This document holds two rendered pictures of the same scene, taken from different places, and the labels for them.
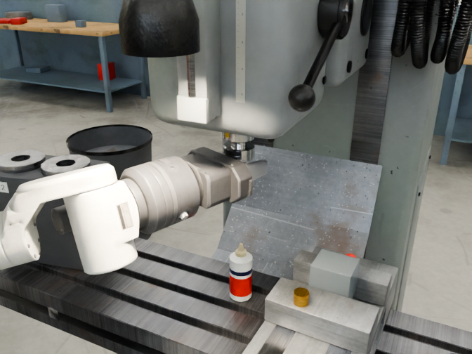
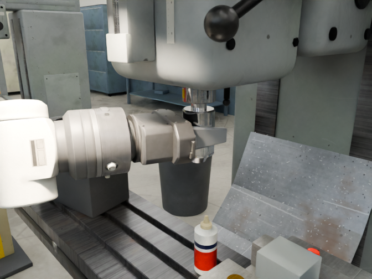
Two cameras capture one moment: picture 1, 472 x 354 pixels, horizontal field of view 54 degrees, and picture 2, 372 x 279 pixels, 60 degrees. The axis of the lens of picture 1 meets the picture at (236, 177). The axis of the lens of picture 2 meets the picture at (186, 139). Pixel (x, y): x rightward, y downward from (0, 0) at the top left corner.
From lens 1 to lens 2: 30 cm
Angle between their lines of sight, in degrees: 20
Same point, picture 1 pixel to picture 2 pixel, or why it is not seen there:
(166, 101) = not seen: hidden behind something
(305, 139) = (305, 131)
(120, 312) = (93, 258)
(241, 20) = not seen: outside the picture
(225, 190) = (165, 149)
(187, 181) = (118, 130)
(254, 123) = (183, 67)
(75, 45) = not seen: hidden behind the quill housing
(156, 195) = (75, 137)
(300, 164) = (298, 155)
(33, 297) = (46, 230)
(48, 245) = (67, 190)
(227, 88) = (160, 29)
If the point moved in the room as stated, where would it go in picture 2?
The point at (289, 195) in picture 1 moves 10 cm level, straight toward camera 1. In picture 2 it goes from (283, 183) to (273, 201)
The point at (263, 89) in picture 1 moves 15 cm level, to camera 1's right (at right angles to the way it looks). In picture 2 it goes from (190, 24) to (361, 22)
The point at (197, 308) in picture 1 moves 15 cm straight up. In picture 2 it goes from (159, 272) to (156, 196)
